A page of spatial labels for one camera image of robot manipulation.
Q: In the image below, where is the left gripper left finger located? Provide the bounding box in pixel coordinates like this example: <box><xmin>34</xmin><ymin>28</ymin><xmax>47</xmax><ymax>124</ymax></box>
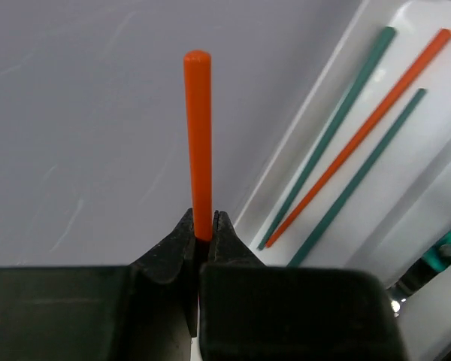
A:
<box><xmin>0</xmin><ymin>211</ymin><xmax>196</xmax><ymax>360</ymax></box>

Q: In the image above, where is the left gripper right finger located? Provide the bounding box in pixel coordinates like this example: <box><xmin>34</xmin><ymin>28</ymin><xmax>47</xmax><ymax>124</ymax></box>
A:
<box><xmin>198</xmin><ymin>211</ymin><xmax>407</xmax><ymax>360</ymax></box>

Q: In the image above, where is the short orange chopstick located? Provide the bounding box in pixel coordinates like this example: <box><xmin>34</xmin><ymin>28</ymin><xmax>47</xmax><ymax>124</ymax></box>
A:
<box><xmin>259</xmin><ymin>28</ymin><xmax>451</xmax><ymax>249</ymax></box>

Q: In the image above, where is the green handled fork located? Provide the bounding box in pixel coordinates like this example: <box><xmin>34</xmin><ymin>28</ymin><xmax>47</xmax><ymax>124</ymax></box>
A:
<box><xmin>387</xmin><ymin>230</ymin><xmax>451</xmax><ymax>317</ymax></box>

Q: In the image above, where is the long orange chopstick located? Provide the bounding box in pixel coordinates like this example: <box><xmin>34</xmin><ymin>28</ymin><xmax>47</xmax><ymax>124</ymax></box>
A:
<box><xmin>183</xmin><ymin>50</ymin><xmax>213</xmax><ymax>241</ymax></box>

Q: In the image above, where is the white utensil tray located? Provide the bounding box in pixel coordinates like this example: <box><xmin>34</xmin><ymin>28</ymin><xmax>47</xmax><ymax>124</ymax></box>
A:
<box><xmin>235</xmin><ymin>1</ymin><xmax>451</xmax><ymax>360</ymax></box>

